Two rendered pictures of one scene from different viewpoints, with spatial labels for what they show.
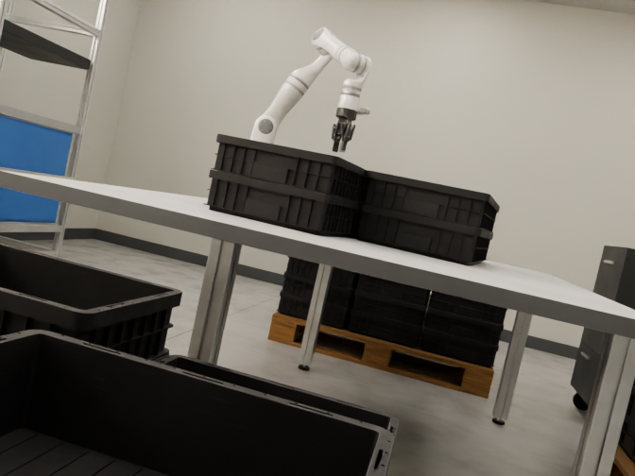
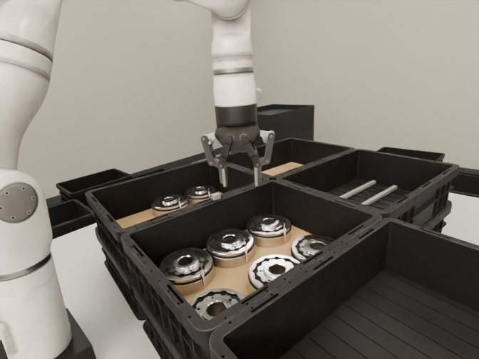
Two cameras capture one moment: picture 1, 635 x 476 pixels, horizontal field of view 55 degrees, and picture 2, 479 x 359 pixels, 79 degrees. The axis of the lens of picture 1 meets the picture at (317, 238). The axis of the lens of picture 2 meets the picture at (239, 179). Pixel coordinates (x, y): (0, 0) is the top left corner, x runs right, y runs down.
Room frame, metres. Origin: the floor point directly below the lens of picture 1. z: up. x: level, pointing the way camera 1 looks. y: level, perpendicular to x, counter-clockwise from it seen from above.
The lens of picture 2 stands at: (1.97, 0.44, 1.19)
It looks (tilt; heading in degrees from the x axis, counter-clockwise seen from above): 20 degrees down; 304
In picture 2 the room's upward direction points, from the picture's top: 4 degrees counter-clockwise
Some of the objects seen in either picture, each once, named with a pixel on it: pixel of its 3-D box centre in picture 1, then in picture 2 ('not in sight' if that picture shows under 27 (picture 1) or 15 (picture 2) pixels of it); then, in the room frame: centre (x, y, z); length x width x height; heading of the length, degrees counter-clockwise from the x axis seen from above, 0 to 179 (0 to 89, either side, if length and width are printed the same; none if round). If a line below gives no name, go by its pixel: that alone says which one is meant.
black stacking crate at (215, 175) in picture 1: (282, 205); not in sight; (1.94, 0.13, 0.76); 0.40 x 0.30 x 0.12; 71
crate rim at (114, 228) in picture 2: not in sight; (178, 189); (2.51, -0.07, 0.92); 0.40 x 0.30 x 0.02; 71
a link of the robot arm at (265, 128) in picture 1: (263, 137); (7, 222); (2.50, 0.30, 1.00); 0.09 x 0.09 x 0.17; 8
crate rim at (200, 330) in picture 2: not in sight; (251, 230); (2.22, 0.03, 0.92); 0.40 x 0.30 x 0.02; 71
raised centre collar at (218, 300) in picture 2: not in sight; (217, 310); (2.20, 0.18, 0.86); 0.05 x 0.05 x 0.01
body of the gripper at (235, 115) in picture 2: (345, 120); (237, 126); (2.27, -0.01, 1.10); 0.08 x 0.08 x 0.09
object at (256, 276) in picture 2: not in sight; (276, 272); (2.16, 0.05, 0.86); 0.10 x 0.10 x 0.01
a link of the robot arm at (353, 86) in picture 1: (356, 76); (230, 24); (2.27, -0.01, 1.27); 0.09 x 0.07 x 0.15; 119
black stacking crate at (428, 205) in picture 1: (429, 204); (365, 194); (2.09, -0.35, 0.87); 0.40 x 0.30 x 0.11; 71
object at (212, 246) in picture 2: not in sight; (229, 241); (2.30, 0.01, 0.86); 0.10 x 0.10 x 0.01
